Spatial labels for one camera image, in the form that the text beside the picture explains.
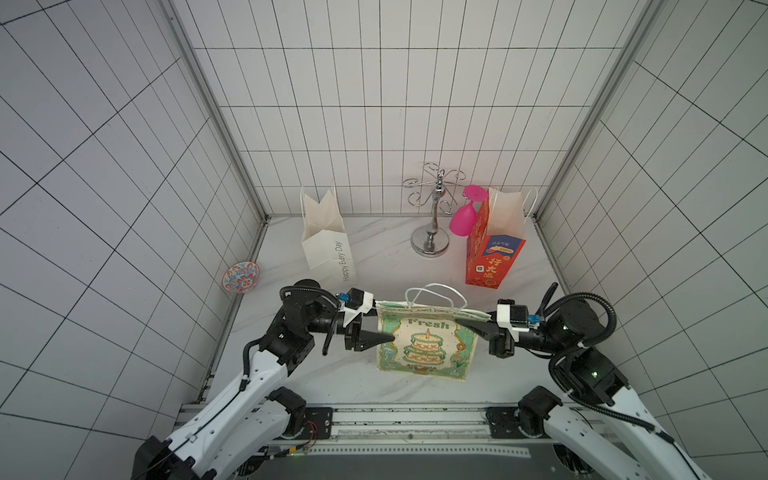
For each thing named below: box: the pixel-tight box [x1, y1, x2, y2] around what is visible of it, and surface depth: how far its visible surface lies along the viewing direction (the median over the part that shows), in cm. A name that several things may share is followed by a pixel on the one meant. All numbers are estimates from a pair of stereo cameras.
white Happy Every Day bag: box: [300, 188, 358, 287], surface depth 90 cm
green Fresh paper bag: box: [376, 283, 492, 380], surface depth 61 cm
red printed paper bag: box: [466, 188, 526, 289], surface depth 90 cm
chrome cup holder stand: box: [402, 162, 466, 258], surface depth 97 cm
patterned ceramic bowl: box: [222, 261, 261, 294], surface depth 101 cm
